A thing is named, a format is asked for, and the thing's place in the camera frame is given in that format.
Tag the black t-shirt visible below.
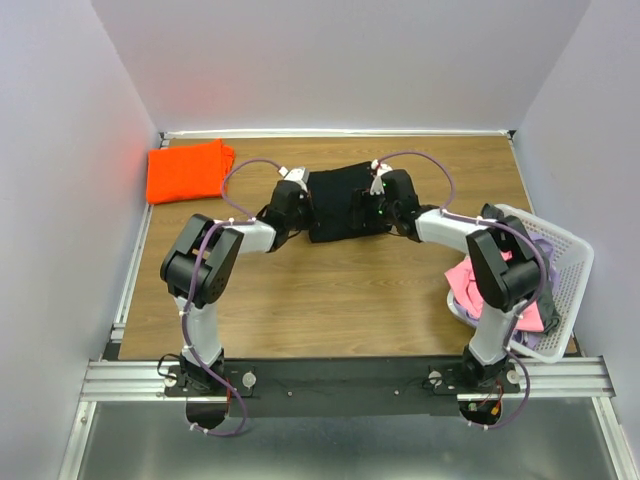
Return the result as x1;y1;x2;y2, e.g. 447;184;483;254
307;162;391;243

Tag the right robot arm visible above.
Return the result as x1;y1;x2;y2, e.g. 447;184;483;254
351;163;548;392

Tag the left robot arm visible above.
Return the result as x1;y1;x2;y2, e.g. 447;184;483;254
160;179;313;395

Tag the pink t-shirt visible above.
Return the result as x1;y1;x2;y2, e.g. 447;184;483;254
445;256;544;333

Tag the folded orange t-shirt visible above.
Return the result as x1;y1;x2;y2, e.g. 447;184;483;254
146;139;236;205

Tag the white plastic laundry basket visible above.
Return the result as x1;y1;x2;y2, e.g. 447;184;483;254
447;204;594;363

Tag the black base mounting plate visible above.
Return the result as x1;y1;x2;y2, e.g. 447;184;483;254
156;354;521;432

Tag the dark grey t-shirt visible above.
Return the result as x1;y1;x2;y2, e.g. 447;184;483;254
480;203;561;337

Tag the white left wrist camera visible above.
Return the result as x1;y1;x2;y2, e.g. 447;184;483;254
278;166;310;192

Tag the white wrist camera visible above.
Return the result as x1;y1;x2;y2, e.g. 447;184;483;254
369;159;393;196
278;166;310;192

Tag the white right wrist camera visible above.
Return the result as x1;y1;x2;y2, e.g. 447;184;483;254
369;159;393;196

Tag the aluminium frame rail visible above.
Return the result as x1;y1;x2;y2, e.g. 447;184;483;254
80;357;616;402

